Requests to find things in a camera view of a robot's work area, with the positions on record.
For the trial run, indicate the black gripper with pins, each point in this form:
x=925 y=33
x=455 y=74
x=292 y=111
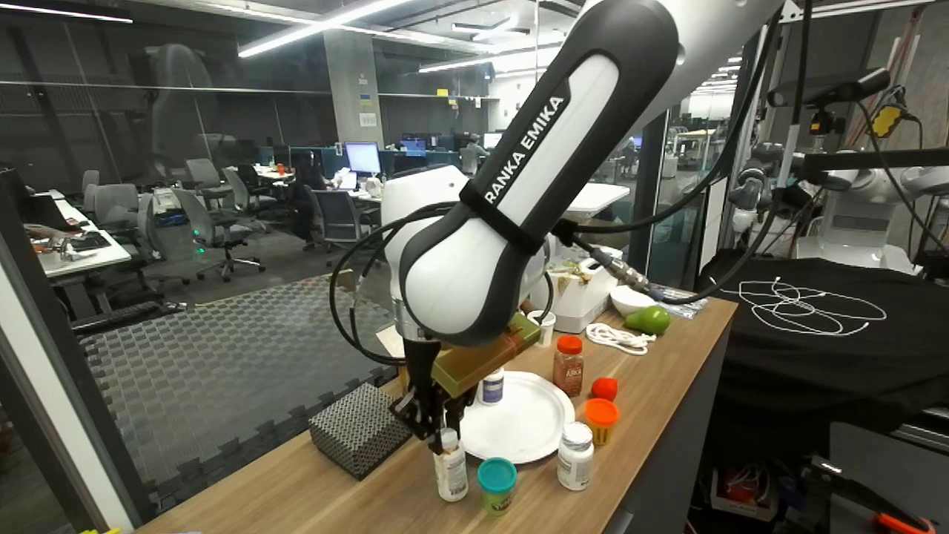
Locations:
x=426 y=380

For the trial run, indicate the spice bottle orange lid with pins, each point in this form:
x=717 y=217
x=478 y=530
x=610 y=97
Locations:
x=569 y=371

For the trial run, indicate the white paper plate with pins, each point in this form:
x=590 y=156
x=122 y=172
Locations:
x=529 y=418

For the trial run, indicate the small white paper cup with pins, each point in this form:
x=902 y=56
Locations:
x=550 y=331

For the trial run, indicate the grey patterned box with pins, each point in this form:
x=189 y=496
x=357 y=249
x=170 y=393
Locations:
x=357 y=430

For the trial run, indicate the yellow bottle orange lid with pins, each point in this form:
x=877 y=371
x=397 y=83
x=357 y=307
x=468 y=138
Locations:
x=600 y=417

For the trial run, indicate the white indoor planter appliance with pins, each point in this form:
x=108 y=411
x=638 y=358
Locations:
x=584 y=298

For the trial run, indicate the grey foam floor mat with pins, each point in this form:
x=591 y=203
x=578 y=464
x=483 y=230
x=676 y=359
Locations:
x=247 y=365

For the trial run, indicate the white bowl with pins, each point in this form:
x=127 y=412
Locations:
x=634 y=300

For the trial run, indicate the green avocado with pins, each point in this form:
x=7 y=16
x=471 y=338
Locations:
x=647 y=320

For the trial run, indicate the black office chair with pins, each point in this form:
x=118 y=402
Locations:
x=336 y=217

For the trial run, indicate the lit computer monitor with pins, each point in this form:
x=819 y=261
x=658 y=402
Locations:
x=363 y=157

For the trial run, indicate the grey office chair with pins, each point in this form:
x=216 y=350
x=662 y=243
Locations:
x=211 y=223

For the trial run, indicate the black cloth cover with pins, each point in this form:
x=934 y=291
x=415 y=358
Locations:
x=842 y=371

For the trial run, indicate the white office desk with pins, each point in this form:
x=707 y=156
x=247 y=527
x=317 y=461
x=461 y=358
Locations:
x=75 y=252

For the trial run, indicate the black metal bar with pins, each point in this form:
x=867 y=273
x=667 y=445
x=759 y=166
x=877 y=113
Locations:
x=891 y=157

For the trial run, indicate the tan wrist camera block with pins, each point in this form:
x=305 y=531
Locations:
x=486 y=359

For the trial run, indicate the black window post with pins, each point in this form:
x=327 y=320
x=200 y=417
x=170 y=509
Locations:
x=643 y=209

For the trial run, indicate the black glass wall frame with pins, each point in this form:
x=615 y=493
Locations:
x=62 y=358

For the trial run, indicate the black camera on bar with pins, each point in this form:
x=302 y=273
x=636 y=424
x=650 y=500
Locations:
x=855 y=91

